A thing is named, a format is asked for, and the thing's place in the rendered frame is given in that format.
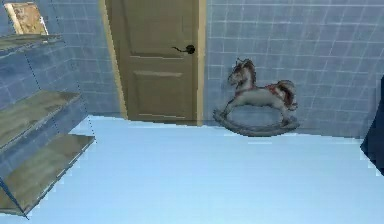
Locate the brown wooden room door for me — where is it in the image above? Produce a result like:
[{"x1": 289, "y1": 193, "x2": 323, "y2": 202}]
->
[{"x1": 105, "y1": 0, "x2": 201, "y2": 123}]

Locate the grey rocking horse toy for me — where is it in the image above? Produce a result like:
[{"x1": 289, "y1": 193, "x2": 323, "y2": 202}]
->
[{"x1": 212, "y1": 57, "x2": 301, "y2": 138}]

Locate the wooden shelf unit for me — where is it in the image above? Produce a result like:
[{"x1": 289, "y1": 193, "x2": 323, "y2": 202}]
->
[{"x1": 0, "y1": 33, "x2": 97, "y2": 218}]

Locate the dark blue furniture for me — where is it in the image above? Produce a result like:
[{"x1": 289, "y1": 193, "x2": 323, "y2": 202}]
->
[{"x1": 360, "y1": 75, "x2": 384, "y2": 176}]

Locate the black door lever handle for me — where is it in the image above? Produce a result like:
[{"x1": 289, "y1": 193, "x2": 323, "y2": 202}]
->
[{"x1": 171, "y1": 44, "x2": 196, "y2": 55}]

